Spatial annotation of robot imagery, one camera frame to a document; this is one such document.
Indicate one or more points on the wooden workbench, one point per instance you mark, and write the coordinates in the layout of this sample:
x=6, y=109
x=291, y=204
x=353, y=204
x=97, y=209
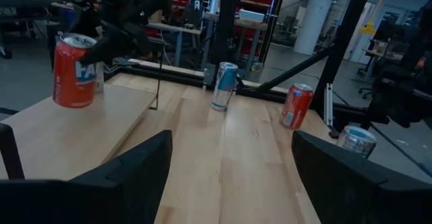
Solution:
x=249, y=24

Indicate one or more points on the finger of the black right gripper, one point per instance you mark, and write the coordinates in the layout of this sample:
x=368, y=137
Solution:
x=86, y=18
x=108, y=47

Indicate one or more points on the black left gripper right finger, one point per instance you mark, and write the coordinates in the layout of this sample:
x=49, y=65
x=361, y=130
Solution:
x=354, y=197

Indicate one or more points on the red soda can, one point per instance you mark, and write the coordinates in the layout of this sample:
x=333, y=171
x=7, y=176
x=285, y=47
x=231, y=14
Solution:
x=295, y=109
x=67, y=82

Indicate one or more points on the wooden shelf with black frame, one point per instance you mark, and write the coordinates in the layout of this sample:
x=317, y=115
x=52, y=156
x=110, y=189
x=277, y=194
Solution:
x=67, y=133

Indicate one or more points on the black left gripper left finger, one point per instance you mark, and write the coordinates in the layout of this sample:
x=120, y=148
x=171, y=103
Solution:
x=101, y=200

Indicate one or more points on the black aluminium table frame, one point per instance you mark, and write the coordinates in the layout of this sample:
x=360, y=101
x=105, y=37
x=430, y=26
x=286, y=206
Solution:
x=341, y=48

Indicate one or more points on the white pillar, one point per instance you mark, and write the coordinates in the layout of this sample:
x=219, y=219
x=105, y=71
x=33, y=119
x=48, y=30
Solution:
x=314, y=18

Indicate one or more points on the blue silver energy drink can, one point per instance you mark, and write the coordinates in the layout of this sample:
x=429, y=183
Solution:
x=356, y=139
x=222, y=89

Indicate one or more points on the person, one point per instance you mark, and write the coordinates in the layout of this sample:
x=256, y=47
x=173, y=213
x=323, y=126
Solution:
x=401, y=96

